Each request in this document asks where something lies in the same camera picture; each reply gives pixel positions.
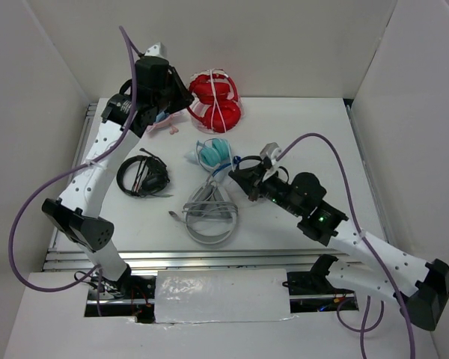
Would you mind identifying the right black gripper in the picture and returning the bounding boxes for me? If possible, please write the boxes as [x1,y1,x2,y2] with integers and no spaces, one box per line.
[228,161,303,217]

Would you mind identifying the red headphones white cable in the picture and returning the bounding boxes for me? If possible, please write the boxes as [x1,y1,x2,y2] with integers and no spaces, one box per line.
[186,69,246,134]

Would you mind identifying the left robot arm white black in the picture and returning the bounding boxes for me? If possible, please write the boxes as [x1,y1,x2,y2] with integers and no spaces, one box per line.
[42,55,193,298]

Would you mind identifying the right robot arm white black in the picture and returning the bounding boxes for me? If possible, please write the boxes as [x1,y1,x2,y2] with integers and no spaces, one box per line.
[229,164,449,331]

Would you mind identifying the black on-ear headphones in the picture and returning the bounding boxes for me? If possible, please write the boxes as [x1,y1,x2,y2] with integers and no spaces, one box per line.
[234,156,267,176]

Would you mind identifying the blue pink cat-ear headphones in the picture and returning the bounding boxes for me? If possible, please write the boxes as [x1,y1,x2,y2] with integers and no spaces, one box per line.
[145,111,183,135]

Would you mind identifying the teal white cat-ear headphones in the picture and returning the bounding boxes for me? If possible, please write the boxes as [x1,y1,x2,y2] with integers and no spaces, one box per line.
[184,138,241,176]

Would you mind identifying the black headset with microphone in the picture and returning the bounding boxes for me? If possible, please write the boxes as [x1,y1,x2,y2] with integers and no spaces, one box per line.
[116,148,171,198]

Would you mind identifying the white taped cover panel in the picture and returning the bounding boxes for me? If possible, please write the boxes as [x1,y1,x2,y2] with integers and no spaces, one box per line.
[154,269,292,324]

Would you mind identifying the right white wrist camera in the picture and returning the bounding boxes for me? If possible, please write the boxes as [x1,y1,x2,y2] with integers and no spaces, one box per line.
[260,142,282,182]

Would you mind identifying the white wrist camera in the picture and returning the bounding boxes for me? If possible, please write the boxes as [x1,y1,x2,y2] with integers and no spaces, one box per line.
[260,142,282,182]
[139,42,167,59]

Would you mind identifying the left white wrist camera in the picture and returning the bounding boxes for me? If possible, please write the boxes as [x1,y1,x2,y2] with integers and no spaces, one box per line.
[139,42,167,59]

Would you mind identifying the grey headphones with cable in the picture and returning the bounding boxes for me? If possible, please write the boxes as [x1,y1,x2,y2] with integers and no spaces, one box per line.
[168,175,239,245]

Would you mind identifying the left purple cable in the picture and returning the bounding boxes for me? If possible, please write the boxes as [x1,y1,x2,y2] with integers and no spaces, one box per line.
[7,25,143,291]

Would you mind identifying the aluminium rail frame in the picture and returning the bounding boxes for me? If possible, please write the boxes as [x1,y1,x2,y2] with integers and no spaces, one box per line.
[61,97,385,271]

